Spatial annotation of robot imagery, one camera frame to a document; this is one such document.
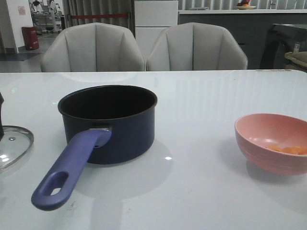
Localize orange ham pieces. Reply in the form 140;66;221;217
267;144;307;155

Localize red barrier tape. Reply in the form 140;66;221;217
70;13;129;19

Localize grey counter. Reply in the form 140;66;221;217
178;10;307;69

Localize right grey upholstered chair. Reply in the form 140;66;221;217
146;23;248;71

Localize beige cushion at right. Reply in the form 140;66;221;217
284;51;307;72

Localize glass lid blue knob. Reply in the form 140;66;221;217
0;126;34;171

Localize left grey upholstered chair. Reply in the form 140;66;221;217
40;23;145;72

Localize grey upholstered chair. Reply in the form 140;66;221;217
146;23;248;71
40;23;145;72

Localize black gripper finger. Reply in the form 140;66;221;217
0;93;4;139

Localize blue saucepan with handle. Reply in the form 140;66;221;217
31;85;157;211

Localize red bin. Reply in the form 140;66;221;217
22;26;39;50

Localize fruit plate on counter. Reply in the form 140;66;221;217
236;0;256;10

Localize pink bowl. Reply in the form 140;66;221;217
235;113;307;175

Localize white cabinet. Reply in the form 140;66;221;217
134;0;178;59

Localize dark appliance at right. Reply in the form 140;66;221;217
260;24;307;69

